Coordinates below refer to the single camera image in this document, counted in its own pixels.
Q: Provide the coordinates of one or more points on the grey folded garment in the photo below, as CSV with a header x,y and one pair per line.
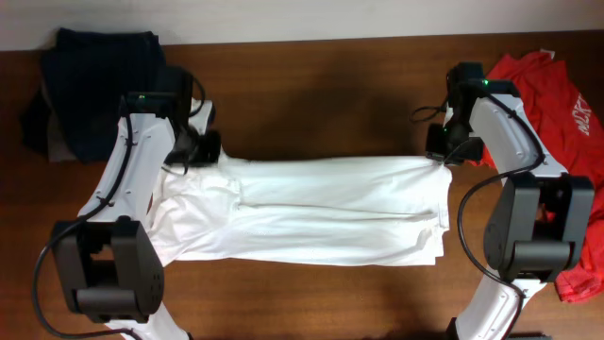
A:
x,y
58,150

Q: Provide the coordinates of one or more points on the black folded garment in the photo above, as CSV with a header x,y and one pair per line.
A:
x,y
34,124

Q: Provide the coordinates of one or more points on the red t-shirt white lettering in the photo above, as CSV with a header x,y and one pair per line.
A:
x,y
572,133

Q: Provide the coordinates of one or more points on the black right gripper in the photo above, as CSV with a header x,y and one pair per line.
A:
x,y
433,148

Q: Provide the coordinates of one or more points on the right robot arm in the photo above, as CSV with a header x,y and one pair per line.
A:
x,y
538,226

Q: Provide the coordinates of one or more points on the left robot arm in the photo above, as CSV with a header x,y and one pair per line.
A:
x,y
108,269

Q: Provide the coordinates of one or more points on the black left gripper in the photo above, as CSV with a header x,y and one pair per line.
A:
x,y
209,152

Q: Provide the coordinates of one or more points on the dark navy folded garment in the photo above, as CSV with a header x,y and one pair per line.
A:
x,y
86,74

